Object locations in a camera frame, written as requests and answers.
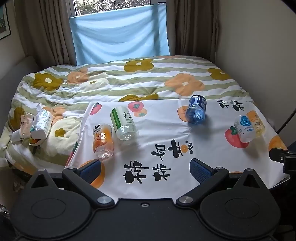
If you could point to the green label plastic bottle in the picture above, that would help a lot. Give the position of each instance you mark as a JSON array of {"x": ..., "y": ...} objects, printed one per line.
[{"x": 122, "y": 125}]

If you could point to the floral striped quilt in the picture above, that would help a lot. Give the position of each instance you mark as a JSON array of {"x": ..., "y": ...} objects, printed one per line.
[{"x": 129, "y": 81}]

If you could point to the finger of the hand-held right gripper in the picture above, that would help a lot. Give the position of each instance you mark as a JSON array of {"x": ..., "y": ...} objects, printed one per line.
[{"x": 281, "y": 156}]

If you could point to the crumpled paper packaging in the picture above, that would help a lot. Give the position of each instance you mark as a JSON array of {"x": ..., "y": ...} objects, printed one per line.
[{"x": 26, "y": 122}]

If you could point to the framed wall picture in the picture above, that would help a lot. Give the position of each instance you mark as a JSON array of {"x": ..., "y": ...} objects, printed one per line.
[{"x": 4, "y": 23}]

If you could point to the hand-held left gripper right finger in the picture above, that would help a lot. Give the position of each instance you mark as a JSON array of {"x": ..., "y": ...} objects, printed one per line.
[{"x": 200, "y": 171}]

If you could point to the orange label plastic bottle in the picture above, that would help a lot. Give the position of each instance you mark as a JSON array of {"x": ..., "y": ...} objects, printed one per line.
[{"x": 103, "y": 141}]

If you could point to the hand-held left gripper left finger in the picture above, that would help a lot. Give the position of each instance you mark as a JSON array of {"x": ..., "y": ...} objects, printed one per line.
[{"x": 92, "y": 170}]

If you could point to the beige curtain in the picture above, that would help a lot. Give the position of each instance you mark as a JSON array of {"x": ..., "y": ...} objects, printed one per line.
[
  {"x": 46, "y": 30},
  {"x": 192, "y": 25}
]

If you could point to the blue plastic bottle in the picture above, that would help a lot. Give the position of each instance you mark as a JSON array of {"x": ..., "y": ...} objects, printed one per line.
[{"x": 196, "y": 109}]

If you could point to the window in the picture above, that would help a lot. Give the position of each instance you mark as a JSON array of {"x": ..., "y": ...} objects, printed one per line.
[{"x": 111, "y": 5}]

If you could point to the white persimmon printed cloth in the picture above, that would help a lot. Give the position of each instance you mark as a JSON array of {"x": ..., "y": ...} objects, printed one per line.
[{"x": 161, "y": 129}]

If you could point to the light blue cloth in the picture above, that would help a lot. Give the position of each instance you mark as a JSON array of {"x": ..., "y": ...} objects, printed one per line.
[{"x": 120, "y": 34}]

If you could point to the yellow liquid plastic bottle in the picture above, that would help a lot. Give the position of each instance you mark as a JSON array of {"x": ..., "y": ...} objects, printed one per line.
[{"x": 247, "y": 126}]

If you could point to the green white tissue pack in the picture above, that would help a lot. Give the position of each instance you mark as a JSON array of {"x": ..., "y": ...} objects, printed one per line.
[{"x": 41, "y": 124}]

